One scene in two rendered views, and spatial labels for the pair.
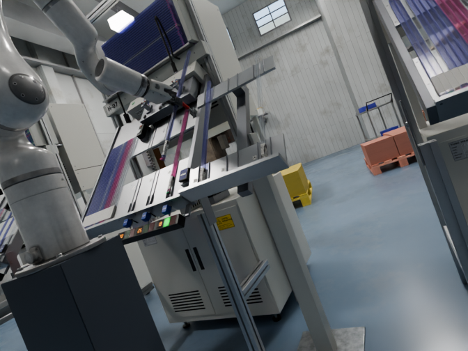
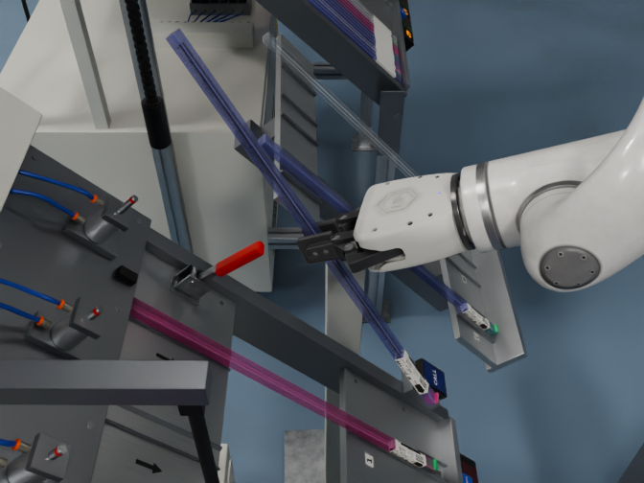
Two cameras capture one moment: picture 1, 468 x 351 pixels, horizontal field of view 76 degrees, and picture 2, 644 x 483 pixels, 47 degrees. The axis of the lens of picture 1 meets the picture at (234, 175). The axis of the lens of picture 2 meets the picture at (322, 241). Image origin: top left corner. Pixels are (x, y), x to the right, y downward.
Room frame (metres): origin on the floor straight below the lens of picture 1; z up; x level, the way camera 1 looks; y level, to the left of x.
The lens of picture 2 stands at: (1.48, 0.57, 1.64)
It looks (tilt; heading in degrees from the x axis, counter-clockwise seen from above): 47 degrees down; 241
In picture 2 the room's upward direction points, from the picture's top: straight up
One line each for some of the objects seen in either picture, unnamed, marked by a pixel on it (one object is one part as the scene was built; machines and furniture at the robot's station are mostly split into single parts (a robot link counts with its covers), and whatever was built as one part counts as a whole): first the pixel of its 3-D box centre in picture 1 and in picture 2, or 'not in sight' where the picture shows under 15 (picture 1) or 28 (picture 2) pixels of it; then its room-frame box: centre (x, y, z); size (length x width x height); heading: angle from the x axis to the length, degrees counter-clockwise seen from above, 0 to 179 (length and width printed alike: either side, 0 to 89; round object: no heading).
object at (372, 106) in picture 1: (379, 124); not in sight; (6.15, -3.14, 0.49); 1.00 x 0.59 x 0.99; 165
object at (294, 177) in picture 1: (278, 189); not in sight; (4.29, -0.52, 0.22); 1.21 x 0.86 x 0.44; 161
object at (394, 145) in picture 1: (391, 147); not in sight; (4.22, -2.21, 0.20); 1.11 x 0.76 x 0.40; 162
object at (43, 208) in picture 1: (49, 219); not in sight; (0.69, 0.43, 0.79); 0.19 x 0.19 x 0.18
